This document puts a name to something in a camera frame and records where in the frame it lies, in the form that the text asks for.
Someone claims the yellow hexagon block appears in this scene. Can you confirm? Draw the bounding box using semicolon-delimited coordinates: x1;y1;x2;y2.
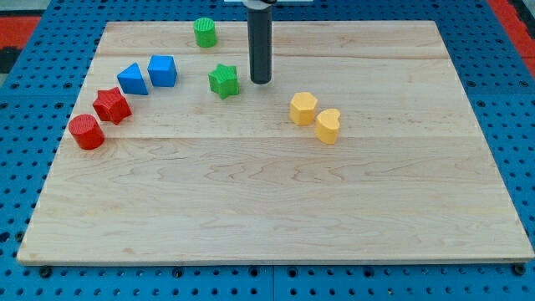
289;92;318;126

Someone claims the yellow heart block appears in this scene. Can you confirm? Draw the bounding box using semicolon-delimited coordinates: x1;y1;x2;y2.
314;109;340;145

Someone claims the green star block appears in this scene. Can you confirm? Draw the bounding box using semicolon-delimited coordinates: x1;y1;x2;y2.
208;64;239;99

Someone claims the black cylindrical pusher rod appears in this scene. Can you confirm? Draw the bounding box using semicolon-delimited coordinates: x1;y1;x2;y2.
243;0;273;84

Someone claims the blue cube block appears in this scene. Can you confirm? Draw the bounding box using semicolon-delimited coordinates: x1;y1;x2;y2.
147;55;177;87

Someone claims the green cylinder block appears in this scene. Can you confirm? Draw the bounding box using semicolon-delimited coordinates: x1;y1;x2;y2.
193;17;217;48

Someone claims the blue triangle block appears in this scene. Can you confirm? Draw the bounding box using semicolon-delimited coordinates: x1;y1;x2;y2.
117;63;149;95

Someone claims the red star block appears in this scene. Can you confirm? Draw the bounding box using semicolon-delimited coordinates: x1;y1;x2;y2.
93;87;132;125

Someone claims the red cylinder block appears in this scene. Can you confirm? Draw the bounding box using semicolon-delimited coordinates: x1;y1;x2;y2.
68;114;105;150

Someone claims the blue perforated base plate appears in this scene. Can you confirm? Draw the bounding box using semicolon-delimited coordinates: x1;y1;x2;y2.
1;0;534;300

